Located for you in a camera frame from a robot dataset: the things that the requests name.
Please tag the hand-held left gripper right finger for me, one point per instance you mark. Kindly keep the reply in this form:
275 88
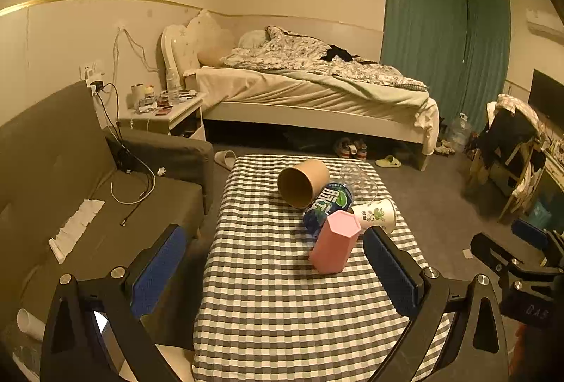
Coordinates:
390 267

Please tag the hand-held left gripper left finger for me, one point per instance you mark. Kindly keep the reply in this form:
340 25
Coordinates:
158 272

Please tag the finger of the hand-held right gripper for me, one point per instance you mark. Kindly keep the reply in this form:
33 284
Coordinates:
491 252
531 232

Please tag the pink hexagonal cup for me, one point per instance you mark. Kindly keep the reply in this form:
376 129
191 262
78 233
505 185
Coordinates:
333 243

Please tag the white paper cup green print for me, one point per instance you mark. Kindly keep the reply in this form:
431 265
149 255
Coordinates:
376 217

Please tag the blue printed cup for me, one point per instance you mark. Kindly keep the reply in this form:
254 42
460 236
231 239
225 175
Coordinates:
328 201

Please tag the clear plastic cup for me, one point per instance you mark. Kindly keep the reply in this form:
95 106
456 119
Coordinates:
359 181

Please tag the brown paper cup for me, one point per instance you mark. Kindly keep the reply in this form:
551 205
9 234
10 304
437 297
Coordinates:
299 186

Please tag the plain white paper cup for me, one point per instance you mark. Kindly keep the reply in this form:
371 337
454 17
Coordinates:
31 322

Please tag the small paper scrap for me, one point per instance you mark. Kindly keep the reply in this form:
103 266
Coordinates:
466 253

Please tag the wooden chair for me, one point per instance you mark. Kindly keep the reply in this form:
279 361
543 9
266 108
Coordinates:
520 179

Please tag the white tissue sheet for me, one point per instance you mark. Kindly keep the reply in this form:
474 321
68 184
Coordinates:
77 225

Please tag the pile of clothes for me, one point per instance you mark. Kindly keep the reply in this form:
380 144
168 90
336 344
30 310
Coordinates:
509 131

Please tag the yellow slipper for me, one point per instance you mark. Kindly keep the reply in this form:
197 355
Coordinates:
387 162

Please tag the checkered cloth covered table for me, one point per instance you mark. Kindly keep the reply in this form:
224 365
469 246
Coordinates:
273 298

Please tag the large water jug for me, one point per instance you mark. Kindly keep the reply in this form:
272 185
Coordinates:
458 133

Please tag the pair of sneakers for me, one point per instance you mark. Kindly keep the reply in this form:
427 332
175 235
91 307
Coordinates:
350 148

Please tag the beige slipper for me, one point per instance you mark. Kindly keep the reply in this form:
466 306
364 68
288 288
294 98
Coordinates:
225 159

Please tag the black television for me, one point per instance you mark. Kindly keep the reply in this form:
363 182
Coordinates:
546 95

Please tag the white nightstand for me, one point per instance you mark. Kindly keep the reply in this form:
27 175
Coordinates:
176 120

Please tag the grey fabric sofa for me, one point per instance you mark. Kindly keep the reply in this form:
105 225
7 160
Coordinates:
53 153

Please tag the white paper roll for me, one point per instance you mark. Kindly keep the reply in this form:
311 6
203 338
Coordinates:
137 95

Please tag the narrow teal curtain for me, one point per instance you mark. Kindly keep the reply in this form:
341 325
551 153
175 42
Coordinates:
487 51

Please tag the clear plastic bottle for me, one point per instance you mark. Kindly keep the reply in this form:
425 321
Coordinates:
172 84

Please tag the white bed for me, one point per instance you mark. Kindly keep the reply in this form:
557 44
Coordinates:
299 98

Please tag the white air conditioner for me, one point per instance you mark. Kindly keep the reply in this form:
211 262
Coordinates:
544 23

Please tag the floral quilt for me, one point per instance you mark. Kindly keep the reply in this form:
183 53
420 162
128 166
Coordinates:
317 60

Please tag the black garment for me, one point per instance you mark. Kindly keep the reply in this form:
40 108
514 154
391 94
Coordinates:
337 53

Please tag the wide teal curtain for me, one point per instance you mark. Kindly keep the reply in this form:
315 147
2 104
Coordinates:
423 38

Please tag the beige pillow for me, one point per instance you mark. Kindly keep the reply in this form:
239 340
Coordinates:
213 54

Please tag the wall power outlet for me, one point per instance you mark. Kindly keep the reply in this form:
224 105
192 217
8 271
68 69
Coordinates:
91 76

